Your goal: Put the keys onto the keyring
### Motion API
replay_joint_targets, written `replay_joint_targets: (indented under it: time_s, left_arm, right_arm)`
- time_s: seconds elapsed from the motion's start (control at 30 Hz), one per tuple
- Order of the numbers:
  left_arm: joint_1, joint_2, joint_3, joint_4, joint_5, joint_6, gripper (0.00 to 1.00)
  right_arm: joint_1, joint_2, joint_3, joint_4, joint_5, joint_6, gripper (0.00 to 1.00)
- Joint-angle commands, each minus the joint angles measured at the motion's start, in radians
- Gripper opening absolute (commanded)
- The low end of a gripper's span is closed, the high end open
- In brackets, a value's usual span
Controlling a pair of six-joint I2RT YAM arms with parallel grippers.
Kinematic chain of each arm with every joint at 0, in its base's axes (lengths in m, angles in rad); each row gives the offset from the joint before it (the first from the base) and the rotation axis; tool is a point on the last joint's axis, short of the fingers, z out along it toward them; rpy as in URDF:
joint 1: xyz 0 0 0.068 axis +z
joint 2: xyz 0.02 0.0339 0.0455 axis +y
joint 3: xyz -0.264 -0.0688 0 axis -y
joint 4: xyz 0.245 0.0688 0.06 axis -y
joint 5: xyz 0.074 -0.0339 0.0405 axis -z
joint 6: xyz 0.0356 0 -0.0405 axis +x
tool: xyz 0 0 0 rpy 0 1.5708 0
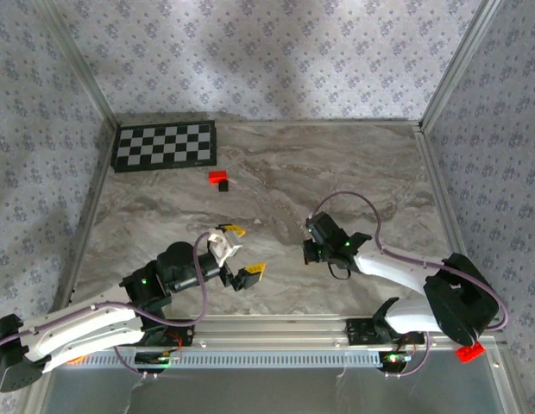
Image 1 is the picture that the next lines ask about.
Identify small circuit board with LED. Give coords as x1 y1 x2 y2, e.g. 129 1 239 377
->
381 351 413 367
135 351 182 368

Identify black and white checkerboard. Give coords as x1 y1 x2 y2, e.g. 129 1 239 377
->
110 119 218 174

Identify red studded toy brick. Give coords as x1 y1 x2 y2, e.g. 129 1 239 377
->
455 341 486 365

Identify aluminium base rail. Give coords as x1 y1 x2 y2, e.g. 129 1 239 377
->
180 313 353 348

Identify slotted grey cable duct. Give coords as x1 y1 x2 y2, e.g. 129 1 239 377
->
84 348 383 370

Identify aluminium table edge rail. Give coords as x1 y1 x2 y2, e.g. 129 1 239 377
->
55 122 118 303
115 117 424 129
415 122 472 291

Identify aluminium frame post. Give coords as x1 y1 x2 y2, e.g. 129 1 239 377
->
419 0 504 130
34 0 120 130

